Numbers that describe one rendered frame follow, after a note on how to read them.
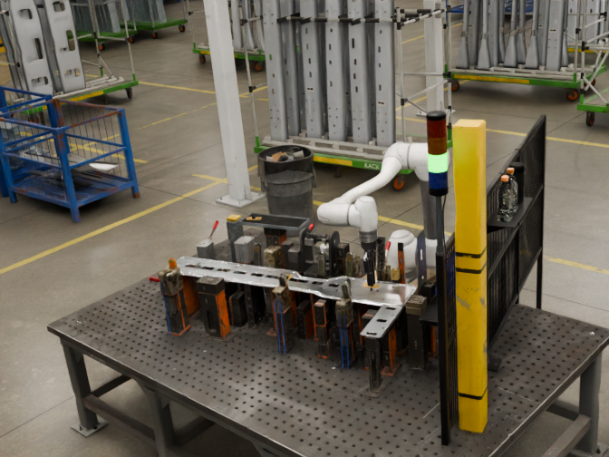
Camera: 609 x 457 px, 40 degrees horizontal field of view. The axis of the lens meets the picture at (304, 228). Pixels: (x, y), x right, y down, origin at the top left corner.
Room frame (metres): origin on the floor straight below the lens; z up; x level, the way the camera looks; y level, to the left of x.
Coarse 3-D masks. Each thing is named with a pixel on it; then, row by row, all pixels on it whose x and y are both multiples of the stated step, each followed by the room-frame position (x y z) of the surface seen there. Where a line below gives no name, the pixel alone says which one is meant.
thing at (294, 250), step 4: (292, 248) 3.98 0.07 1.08; (296, 248) 3.98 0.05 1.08; (288, 252) 3.96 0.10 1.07; (292, 252) 3.95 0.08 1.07; (296, 252) 3.93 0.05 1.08; (288, 256) 3.96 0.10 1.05; (292, 256) 3.95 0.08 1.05; (296, 256) 3.94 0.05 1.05; (292, 260) 3.95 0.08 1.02; (296, 260) 3.94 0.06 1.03; (292, 264) 3.95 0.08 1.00; (296, 264) 3.94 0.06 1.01; (292, 268) 3.95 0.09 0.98; (296, 268) 3.94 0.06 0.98; (300, 268) 3.94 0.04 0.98; (300, 272) 3.93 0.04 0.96; (296, 280) 3.96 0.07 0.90; (300, 280) 3.95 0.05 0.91; (296, 292) 3.95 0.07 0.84; (300, 292) 3.94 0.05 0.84; (296, 296) 3.95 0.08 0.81; (300, 296) 3.95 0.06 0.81; (304, 296) 3.96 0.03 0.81; (296, 300) 3.96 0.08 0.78; (300, 300) 3.95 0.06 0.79; (296, 304) 3.96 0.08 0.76
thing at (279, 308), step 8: (280, 288) 3.59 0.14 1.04; (288, 288) 3.63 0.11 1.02; (280, 296) 3.56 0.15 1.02; (288, 296) 3.62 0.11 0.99; (280, 304) 3.56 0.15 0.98; (288, 304) 3.61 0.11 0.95; (280, 312) 3.56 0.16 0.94; (288, 312) 3.61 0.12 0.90; (280, 320) 3.58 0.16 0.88; (288, 320) 3.61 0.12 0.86; (280, 328) 3.58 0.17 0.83; (288, 328) 3.60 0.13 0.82; (280, 336) 3.58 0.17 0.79; (288, 336) 3.58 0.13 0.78; (280, 344) 3.58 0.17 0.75; (288, 344) 3.57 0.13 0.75; (280, 352) 3.57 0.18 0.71; (288, 352) 3.56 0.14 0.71
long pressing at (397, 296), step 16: (192, 272) 3.98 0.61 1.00; (208, 272) 3.96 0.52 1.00; (224, 272) 3.94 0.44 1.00; (256, 272) 3.90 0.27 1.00; (272, 272) 3.88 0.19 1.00; (288, 272) 3.86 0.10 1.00; (304, 288) 3.66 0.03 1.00; (320, 288) 3.64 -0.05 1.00; (336, 288) 3.62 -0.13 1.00; (352, 288) 3.61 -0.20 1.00; (368, 288) 3.59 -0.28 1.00; (384, 288) 3.57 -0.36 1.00; (400, 288) 3.56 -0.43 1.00; (416, 288) 3.55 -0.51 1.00; (368, 304) 3.45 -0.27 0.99; (384, 304) 3.42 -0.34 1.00; (400, 304) 3.40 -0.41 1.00
